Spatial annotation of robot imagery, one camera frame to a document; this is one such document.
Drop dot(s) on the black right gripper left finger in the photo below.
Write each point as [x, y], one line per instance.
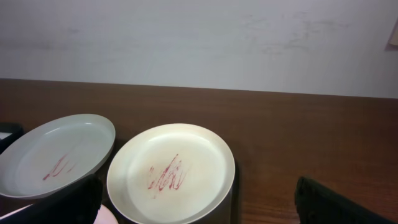
[76, 203]

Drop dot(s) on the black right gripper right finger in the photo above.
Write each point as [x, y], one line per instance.
[317, 204]

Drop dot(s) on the pale green plate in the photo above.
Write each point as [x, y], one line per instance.
[55, 155]

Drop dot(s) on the cream white plate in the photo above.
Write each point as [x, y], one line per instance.
[173, 173]

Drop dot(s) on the brown plastic tray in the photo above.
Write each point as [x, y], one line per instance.
[227, 212]

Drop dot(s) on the wall control panel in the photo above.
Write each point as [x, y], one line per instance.
[392, 40]

